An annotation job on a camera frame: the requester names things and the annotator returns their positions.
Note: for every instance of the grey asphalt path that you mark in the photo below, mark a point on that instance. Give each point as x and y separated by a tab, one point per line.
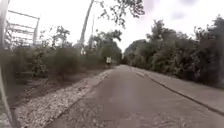
133	96

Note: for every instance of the pale gravel strip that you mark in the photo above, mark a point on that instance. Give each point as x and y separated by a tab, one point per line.
50	105

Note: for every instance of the pale curved pole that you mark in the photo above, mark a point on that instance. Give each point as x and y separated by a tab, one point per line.
2	66

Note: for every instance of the small pale sign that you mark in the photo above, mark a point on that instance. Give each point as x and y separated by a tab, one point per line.
108	60

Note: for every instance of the pale concrete side strip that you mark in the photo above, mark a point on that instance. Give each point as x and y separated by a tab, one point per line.
196	90

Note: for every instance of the bare dirt ground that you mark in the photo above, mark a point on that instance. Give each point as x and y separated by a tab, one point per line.
36	87

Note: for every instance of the leaning pale tree trunk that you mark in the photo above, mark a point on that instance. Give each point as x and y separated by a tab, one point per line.
85	26

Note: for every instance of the row of dark green trees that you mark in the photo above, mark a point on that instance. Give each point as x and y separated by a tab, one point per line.
180	53

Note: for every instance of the metal frame structure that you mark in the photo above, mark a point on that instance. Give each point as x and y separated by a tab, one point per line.
20	31

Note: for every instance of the row of green bushes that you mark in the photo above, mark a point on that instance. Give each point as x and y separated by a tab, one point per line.
63	60

